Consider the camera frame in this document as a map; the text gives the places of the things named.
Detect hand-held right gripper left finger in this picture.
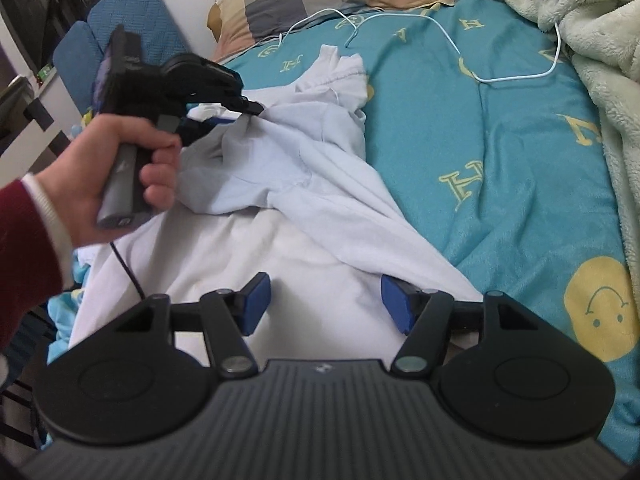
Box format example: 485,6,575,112
107,271,274,377

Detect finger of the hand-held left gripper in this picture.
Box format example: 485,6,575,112
182,115,242,148
220,94,265,116

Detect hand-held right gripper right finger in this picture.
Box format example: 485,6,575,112
380,274,547,377

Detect cream sweatshirt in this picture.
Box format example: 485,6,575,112
69,43,485,357

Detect person's left forearm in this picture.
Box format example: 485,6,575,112
0,172,77,350

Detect person's left hand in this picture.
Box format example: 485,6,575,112
22,112,184,251

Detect blue covered chair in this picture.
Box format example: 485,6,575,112
52,20,109,112
86,0,192,70

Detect brown pillow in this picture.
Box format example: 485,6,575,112
206,0,252,57

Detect white table with black legs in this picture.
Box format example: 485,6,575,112
0,74,77,173

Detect dark glass door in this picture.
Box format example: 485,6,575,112
0,0,107,77

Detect teal printed bed sheet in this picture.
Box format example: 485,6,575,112
46,0,640,467

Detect green fleece blanket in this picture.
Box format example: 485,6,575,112
479,0,640,323

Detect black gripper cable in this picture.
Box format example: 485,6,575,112
110,241,152,303

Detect white charging cable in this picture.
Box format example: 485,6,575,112
276,8,564,84

